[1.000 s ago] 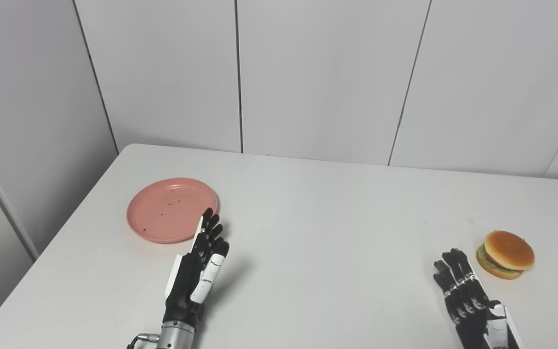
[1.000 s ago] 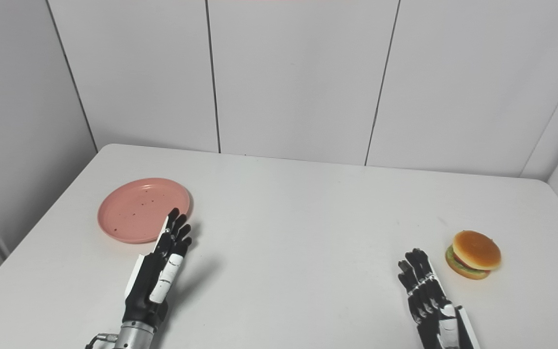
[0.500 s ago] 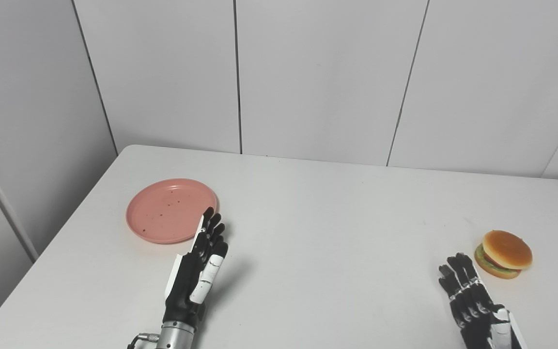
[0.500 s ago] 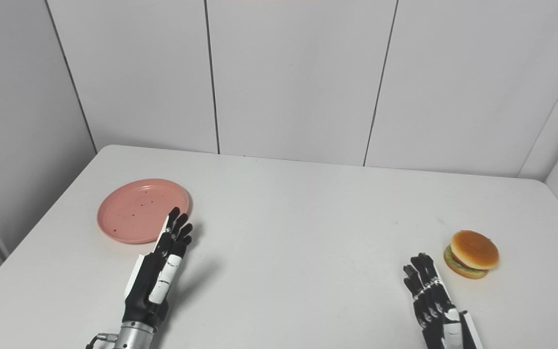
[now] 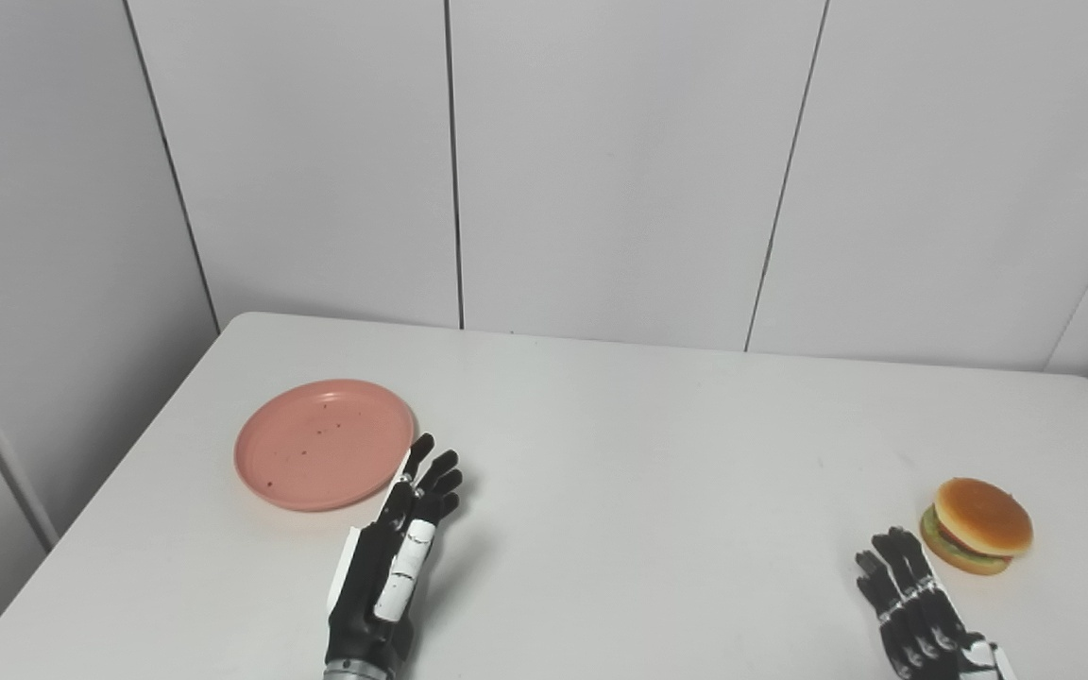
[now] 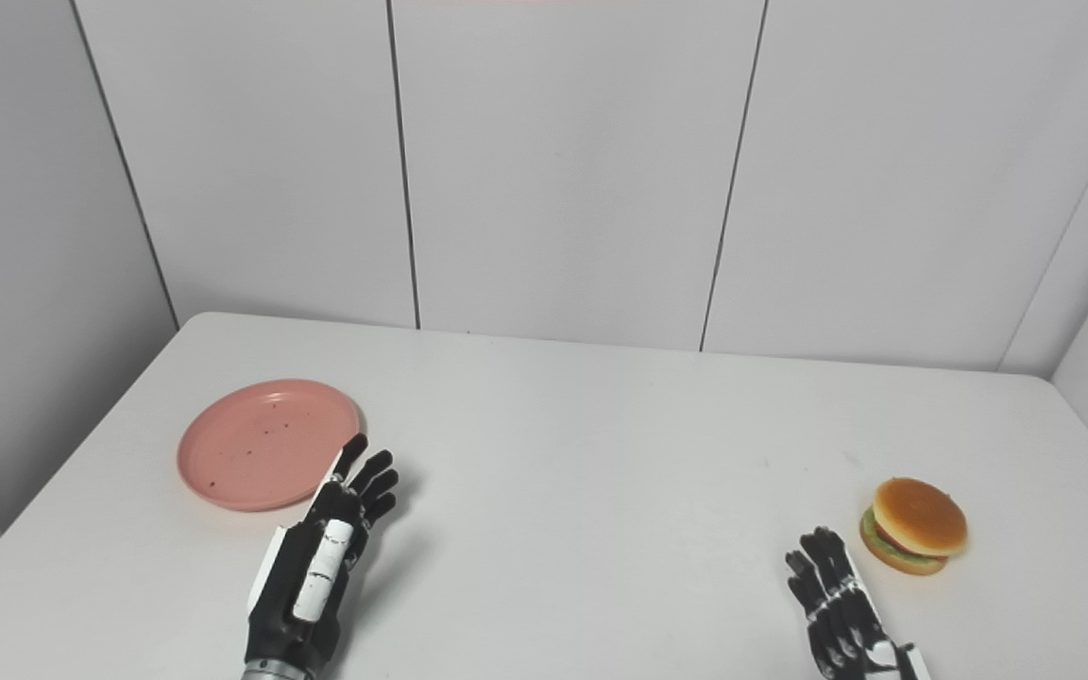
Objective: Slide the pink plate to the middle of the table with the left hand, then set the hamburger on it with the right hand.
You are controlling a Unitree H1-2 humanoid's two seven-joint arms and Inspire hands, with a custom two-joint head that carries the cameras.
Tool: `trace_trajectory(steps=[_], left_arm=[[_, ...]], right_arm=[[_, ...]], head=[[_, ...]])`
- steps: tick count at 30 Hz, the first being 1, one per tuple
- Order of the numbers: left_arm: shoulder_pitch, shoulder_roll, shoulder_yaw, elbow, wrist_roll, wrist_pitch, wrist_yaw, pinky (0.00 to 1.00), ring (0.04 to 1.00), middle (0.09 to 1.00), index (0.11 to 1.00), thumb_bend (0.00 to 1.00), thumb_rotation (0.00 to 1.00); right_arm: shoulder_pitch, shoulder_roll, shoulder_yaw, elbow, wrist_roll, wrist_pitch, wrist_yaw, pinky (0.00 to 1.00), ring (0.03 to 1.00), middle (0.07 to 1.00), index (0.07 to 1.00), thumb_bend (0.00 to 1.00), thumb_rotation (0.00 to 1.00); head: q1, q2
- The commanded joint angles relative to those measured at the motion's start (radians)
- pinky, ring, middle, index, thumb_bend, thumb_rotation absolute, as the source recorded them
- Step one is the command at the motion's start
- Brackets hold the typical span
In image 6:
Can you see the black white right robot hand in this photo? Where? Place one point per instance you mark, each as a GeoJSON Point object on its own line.
{"type": "Point", "coordinates": [846, 633]}

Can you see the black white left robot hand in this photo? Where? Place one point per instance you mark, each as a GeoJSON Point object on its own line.
{"type": "Point", "coordinates": [317, 576]}

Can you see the toy hamburger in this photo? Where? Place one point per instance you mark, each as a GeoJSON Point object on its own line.
{"type": "Point", "coordinates": [917, 519]}

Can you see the pink round plate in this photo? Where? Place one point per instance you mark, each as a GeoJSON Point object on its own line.
{"type": "Point", "coordinates": [261, 444]}

